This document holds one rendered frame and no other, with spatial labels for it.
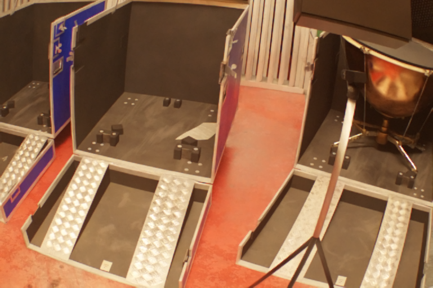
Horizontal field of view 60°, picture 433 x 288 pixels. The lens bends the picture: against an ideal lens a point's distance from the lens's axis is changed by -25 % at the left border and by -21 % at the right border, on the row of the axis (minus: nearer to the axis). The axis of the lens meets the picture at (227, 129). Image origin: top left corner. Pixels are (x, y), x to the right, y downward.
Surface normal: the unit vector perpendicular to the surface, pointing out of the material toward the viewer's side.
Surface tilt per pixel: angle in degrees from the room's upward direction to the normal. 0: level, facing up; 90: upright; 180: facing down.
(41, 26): 90
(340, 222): 1
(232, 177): 0
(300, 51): 87
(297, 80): 87
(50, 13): 90
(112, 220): 2
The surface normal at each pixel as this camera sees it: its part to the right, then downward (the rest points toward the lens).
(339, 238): 0.09, -0.88
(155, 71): -0.15, 0.43
